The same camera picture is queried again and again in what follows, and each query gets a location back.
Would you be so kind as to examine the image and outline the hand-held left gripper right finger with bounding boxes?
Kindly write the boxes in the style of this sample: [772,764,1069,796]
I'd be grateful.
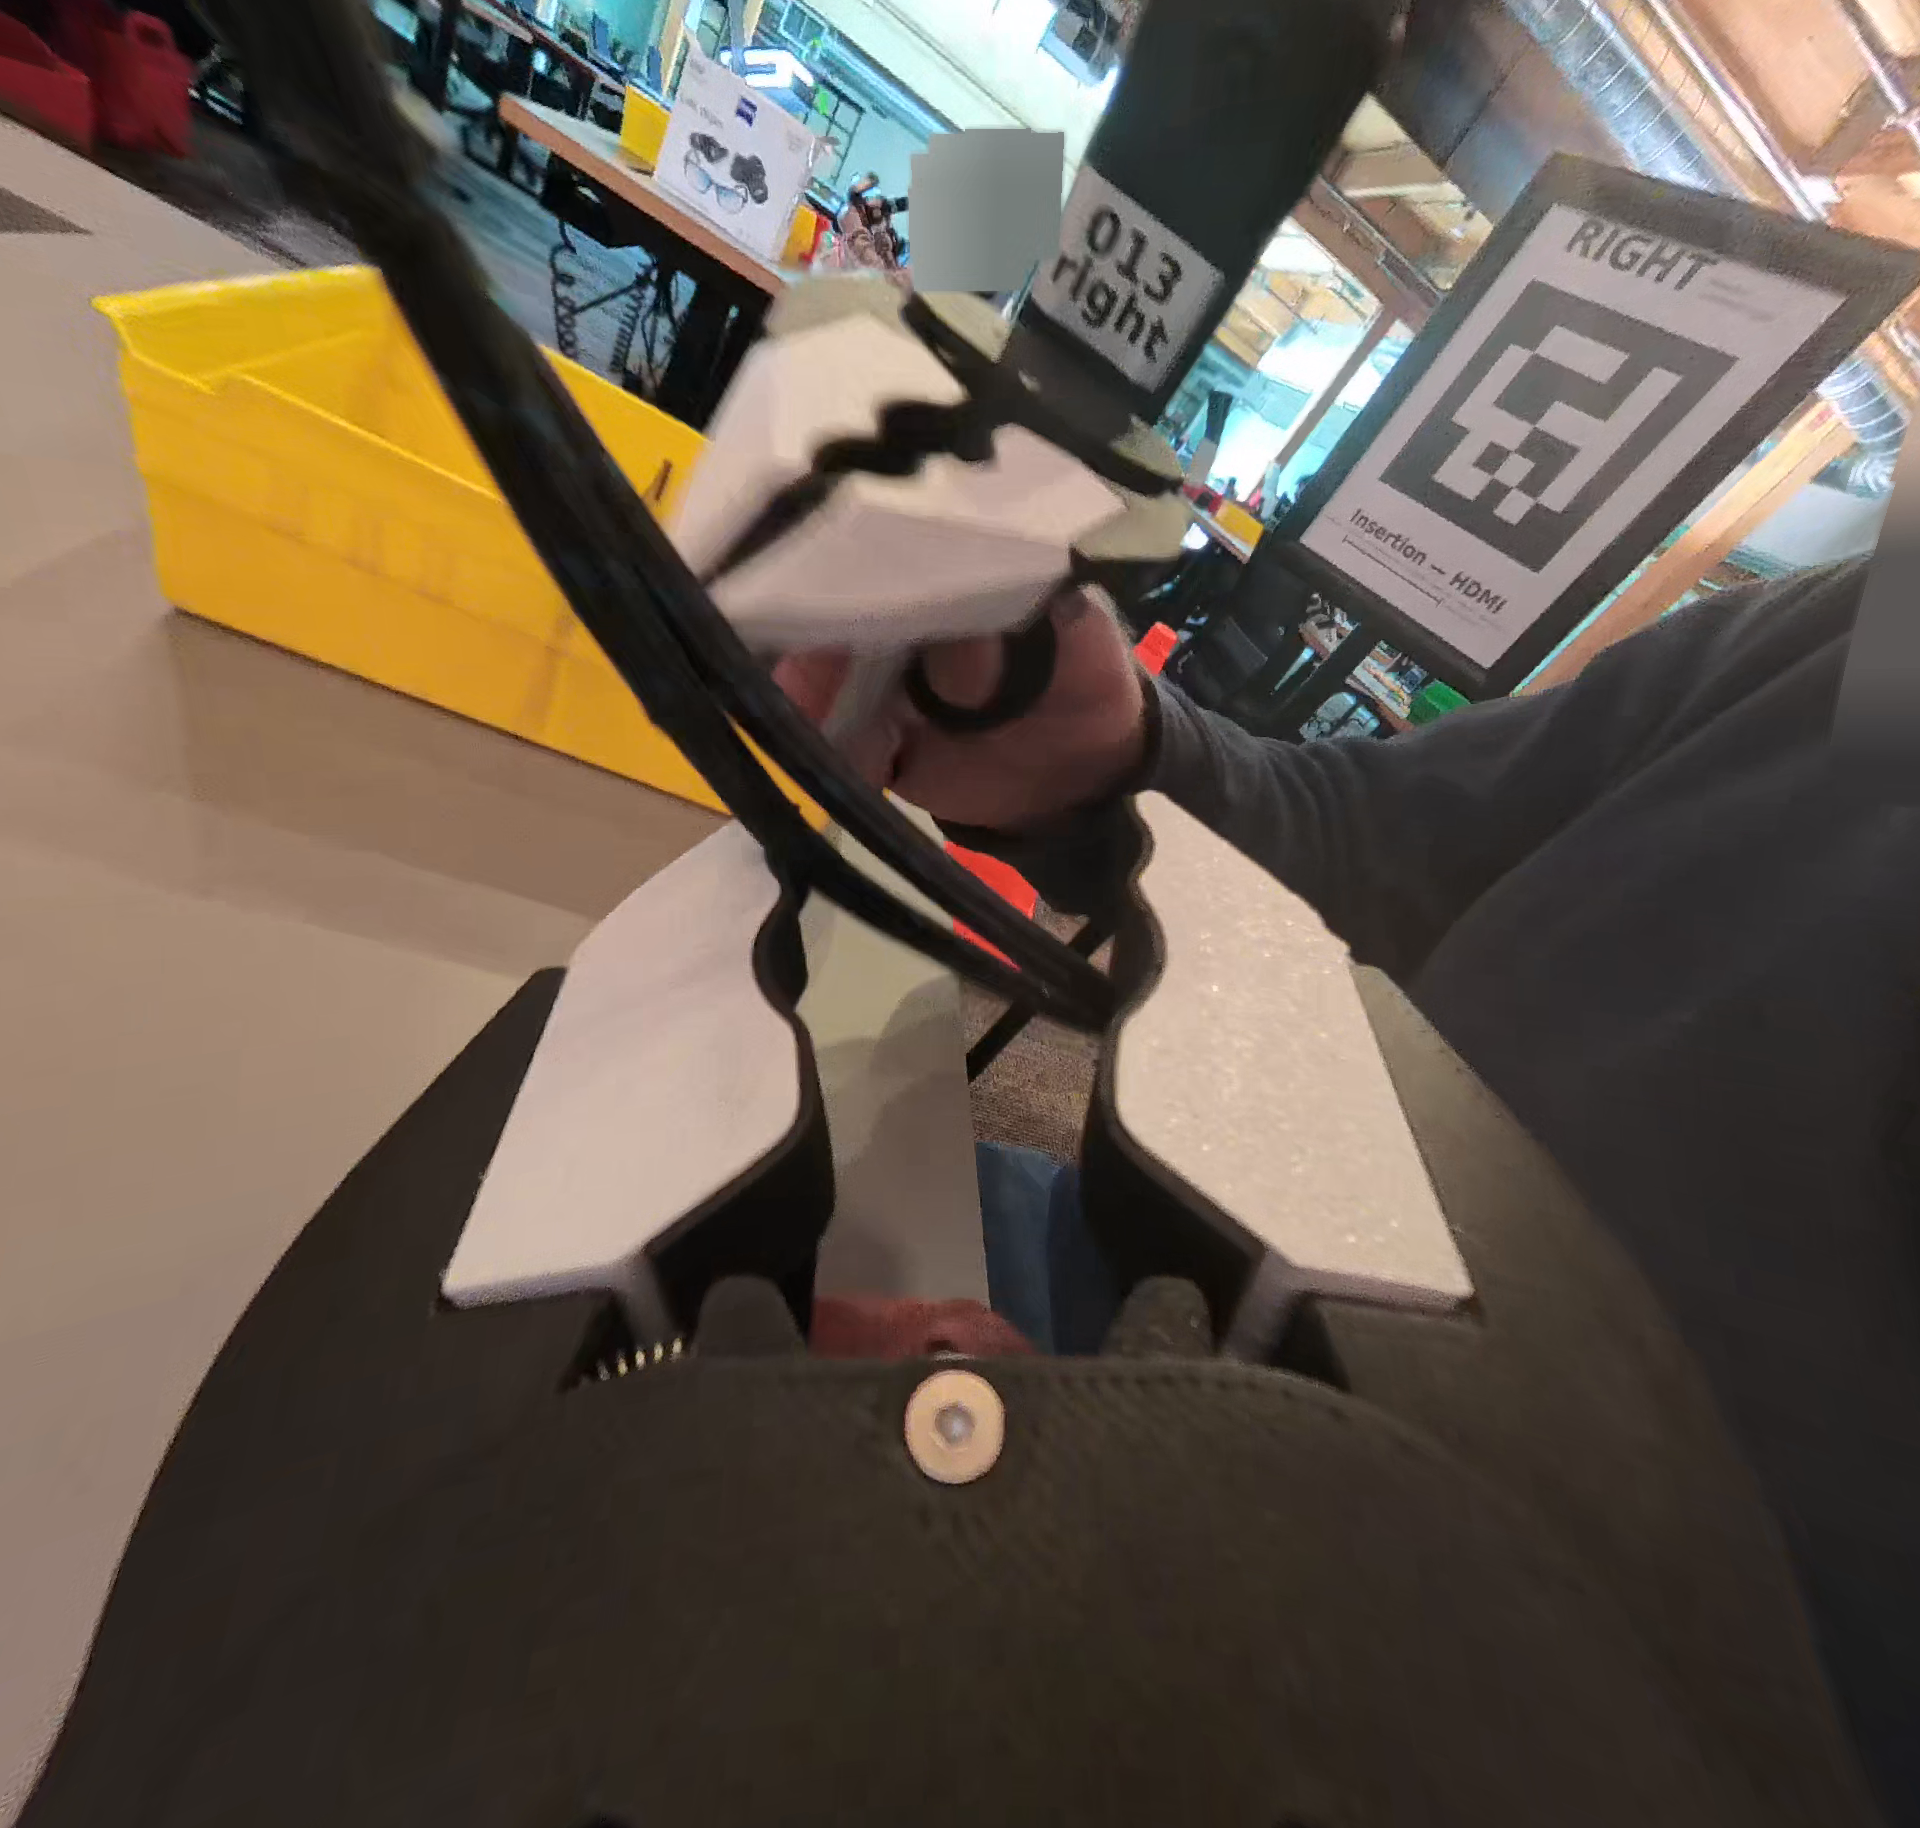
[1080,789,1481,1357]

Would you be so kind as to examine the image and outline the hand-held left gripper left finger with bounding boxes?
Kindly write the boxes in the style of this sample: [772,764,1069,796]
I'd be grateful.
[442,818,832,1313]

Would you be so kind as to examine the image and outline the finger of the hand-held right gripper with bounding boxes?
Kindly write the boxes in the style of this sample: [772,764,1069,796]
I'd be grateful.
[667,314,992,554]
[705,457,1192,654]

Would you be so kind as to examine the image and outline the black braided hdmi cable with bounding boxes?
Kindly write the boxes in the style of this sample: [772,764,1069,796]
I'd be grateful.
[167,0,1165,1035]

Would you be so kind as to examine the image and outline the yellow plastic bin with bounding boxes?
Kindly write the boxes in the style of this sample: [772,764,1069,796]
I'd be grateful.
[95,266,835,821]

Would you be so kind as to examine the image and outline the person's right forearm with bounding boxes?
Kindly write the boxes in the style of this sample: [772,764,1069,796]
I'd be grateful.
[1136,554,1920,960]

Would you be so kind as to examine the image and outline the person's right hand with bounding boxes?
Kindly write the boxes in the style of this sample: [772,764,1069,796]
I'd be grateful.
[770,595,1164,839]

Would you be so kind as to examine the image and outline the white printed carton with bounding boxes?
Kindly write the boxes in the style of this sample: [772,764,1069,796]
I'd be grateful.
[648,50,822,229]

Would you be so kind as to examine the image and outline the background wooden desk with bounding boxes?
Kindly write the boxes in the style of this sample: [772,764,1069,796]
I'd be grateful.
[495,90,827,425]

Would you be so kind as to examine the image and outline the white printed board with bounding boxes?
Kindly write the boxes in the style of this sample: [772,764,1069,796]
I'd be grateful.
[1256,156,1920,700]

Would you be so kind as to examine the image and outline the red plastic bin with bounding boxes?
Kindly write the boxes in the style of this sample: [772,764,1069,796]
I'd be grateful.
[0,14,91,146]
[77,0,199,156]

